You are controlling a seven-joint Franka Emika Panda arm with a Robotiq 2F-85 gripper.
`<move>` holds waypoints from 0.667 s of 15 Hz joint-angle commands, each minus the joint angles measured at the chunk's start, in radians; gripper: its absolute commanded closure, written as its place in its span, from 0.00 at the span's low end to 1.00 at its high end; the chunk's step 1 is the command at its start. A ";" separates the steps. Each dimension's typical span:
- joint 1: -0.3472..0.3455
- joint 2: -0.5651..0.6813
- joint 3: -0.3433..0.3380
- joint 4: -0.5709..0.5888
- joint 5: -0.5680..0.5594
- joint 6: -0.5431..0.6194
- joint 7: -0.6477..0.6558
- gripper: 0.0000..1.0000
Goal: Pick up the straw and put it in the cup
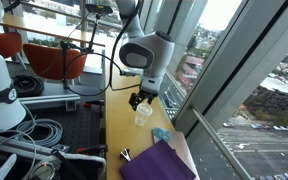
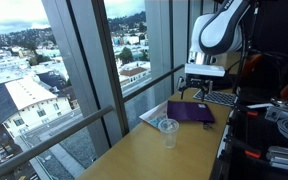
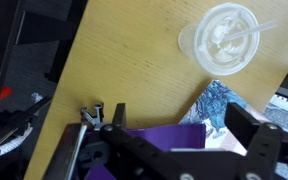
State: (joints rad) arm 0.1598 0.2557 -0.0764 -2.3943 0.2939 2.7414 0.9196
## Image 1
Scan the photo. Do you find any black clamp with orange handle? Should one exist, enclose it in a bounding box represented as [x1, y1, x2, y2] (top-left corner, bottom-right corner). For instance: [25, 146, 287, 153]
[76, 143, 109, 157]
[82, 99, 106, 110]

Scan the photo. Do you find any white paper sheet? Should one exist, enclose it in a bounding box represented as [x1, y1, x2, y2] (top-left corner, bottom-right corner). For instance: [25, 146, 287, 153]
[151, 126, 202, 180]

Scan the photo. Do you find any clear plastic cup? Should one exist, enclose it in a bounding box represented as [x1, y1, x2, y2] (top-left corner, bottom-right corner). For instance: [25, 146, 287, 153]
[134, 102, 154, 127]

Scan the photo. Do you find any purple cloth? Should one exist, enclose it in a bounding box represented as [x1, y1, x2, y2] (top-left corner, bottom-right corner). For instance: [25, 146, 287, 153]
[119, 139, 197, 180]

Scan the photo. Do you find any black stereo camera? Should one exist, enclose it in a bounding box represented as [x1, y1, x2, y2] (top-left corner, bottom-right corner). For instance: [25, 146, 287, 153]
[84, 3, 114, 15]

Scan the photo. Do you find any grey coiled cable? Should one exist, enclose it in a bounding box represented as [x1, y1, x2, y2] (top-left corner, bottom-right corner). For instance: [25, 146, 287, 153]
[15, 118, 64, 148]

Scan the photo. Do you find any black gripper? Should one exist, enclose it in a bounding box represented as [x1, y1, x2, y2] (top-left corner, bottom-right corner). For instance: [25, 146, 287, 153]
[128, 90, 159, 112]

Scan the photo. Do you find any metal binder clip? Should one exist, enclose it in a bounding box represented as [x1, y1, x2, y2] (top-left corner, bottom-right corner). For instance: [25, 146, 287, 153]
[119, 148, 133, 163]

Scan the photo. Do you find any black coiled cable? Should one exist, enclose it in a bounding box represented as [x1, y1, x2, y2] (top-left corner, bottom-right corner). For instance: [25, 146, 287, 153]
[11, 74, 46, 98]

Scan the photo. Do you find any orange chair with white legs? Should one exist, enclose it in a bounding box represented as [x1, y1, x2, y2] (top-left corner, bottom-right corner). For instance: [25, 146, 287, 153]
[0, 29, 28, 70]
[23, 43, 87, 85]

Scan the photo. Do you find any aluminium extrusion rail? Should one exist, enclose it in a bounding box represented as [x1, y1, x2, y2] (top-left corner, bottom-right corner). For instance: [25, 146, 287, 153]
[0, 134, 64, 158]
[17, 93, 82, 111]

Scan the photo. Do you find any black camera stand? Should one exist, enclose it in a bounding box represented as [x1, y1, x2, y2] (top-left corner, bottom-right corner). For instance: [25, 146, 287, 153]
[59, 13, 102, 90]

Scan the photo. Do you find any grey metal window handrail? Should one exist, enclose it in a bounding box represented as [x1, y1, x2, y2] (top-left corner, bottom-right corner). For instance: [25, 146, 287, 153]
[190, 105, 252, 180]

